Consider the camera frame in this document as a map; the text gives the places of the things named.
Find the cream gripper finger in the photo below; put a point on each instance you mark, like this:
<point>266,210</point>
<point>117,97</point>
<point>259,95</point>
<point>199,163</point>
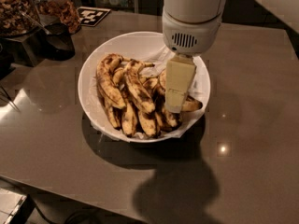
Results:
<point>180,72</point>

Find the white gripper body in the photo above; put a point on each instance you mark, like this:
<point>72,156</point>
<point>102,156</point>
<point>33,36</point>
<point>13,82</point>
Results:
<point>191,34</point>

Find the spotted banana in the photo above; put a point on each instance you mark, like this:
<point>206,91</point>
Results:
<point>148,124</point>
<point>128,116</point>
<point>104,79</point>
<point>138,92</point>
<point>189,105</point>
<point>167,121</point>
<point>113,114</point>

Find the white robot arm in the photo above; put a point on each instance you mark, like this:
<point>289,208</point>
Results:
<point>282,13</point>

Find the white bowl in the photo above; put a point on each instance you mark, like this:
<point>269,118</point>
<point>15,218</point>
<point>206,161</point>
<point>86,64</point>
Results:
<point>124,44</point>

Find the black white marker tag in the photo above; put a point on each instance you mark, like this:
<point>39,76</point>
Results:
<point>91,16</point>

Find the black scoop cup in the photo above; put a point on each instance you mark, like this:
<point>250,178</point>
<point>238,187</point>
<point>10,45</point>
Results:
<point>56,42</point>

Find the glass jar of snacks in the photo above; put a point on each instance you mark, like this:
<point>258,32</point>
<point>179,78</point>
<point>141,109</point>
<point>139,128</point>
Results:
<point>64,11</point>

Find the dark stand block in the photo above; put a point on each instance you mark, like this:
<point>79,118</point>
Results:
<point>25,49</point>

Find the glass jar of nuts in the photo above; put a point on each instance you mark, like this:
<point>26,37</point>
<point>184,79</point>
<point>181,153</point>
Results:
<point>12,17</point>

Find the white box lower left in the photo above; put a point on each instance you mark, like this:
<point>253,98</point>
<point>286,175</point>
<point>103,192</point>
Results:
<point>12,207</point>

